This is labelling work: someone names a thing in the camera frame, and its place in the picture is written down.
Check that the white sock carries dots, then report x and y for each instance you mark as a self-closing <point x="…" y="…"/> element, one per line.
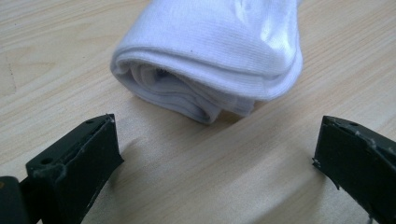
<point x="205" y="53"/>

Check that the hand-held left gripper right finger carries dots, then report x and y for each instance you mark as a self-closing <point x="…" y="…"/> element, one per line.
<point x="358" y="165"/>

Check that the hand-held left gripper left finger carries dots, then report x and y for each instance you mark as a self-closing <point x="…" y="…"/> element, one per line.
<point x="74" y="168"/>

